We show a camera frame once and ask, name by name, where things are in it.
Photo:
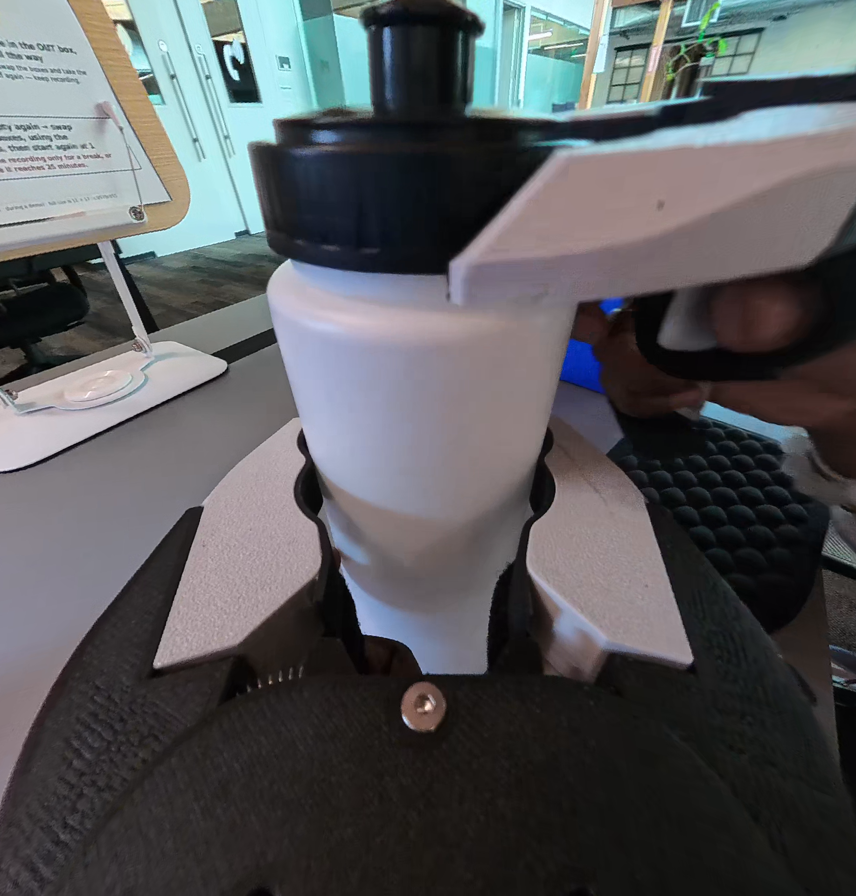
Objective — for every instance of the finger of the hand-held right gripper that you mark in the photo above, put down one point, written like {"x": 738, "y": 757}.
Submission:
{"x": 645, "y": 210}

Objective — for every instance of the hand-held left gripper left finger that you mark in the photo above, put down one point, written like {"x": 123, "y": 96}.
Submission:
{"x": 246, "y": 560}

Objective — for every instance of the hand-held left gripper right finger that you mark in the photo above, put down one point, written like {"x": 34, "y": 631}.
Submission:
{"x": 603, "y": 560}

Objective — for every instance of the blue plastic bin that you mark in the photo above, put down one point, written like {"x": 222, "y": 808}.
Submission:
{"x": 580, "y": 367}

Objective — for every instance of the white plastic bottle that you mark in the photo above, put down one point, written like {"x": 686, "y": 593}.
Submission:
{"x": 414, "y": 420}

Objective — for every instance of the black ribbed bottle lid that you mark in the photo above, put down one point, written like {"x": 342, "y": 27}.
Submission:
{"x": 372, "y": 210}

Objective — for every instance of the person's right forearm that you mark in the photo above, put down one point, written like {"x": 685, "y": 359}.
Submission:
{"x": 854, "y": 518}

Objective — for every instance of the person's left hand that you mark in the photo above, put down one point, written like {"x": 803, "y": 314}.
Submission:
{"x": 382, "y": 656}

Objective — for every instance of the person's right hand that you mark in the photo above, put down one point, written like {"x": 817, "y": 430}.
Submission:
{"x": 819, "y": 420}

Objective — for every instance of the green potted plant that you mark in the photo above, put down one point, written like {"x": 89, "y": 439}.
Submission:
{"x": 693, "y": 49}

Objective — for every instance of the black honeycomb seat cushion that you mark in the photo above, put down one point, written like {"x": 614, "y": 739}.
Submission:
{"x": 721, "y": 504}

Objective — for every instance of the instruction sign on white stand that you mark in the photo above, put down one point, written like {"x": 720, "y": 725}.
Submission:
{"x": 162, "y": 154}

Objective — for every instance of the white door with window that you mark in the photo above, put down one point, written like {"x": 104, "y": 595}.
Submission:
{"x": 225, "y": 140}
{"x": 148, "y": 70}

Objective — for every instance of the printed instruction sheet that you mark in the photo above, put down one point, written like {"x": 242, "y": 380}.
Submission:
{"x": 36, "y": 105}

